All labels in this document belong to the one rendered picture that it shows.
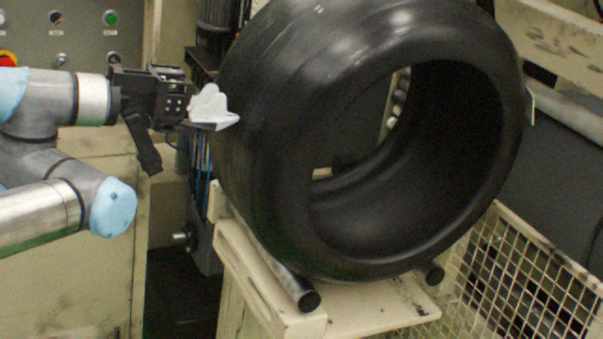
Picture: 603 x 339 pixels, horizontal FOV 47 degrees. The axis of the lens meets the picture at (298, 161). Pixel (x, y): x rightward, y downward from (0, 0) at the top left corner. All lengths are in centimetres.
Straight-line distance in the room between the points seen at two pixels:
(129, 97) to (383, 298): 71
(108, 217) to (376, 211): 73
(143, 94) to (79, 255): 95
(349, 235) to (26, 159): 70
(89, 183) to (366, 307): 70
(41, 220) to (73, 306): 116
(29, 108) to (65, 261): 98
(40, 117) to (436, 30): 58
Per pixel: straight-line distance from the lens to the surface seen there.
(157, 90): 100
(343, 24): 104
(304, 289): 124
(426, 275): 138
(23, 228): 84
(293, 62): 103
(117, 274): 197
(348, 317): 139
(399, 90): 174
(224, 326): 185
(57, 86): 97
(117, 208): 91
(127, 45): 171
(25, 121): 97
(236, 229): 147
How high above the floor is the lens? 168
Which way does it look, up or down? 27 degrees down
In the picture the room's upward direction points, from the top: 10 degrees clockwise
